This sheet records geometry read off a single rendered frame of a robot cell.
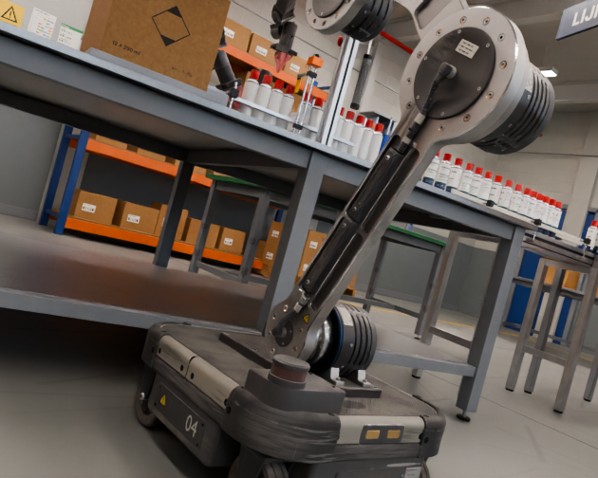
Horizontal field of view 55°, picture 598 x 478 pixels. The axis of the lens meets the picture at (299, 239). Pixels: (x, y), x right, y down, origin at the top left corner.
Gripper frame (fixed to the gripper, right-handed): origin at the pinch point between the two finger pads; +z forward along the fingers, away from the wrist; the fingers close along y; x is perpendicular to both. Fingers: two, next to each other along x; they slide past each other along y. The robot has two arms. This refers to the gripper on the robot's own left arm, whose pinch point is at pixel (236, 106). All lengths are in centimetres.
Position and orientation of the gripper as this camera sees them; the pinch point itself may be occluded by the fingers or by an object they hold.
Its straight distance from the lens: 214.3
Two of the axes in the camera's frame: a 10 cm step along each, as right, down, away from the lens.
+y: -4.9, -1.5, 8.6
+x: -8.1, 4.4, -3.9
